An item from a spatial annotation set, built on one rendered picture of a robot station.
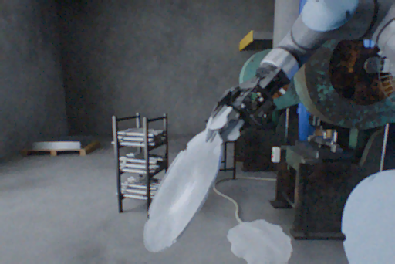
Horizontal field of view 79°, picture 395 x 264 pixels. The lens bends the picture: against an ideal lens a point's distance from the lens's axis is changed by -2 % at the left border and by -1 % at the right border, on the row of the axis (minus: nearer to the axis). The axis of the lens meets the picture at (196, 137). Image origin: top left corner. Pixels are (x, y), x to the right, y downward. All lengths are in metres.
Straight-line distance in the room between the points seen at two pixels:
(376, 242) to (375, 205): 0.03
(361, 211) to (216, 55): 6.77
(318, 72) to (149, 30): 5.81
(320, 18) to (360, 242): 0.36
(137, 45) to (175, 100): 1.78
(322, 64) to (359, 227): 1.56
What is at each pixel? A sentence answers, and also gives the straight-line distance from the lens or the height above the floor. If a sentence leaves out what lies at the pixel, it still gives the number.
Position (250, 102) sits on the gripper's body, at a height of 1.14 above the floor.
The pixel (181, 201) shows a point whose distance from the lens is 0.50.
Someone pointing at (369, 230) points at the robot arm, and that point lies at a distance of 0.29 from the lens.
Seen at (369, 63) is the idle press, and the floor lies 1.34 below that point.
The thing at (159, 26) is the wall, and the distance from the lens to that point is 7.13.
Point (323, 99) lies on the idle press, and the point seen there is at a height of 1.12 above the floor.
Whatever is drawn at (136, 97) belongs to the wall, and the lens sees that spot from 7.02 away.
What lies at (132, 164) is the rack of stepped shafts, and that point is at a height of 0.49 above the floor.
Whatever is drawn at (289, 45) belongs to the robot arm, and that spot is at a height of 1.26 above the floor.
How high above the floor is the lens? 1.16
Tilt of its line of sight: 10 degrees down
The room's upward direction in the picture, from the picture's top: straight up
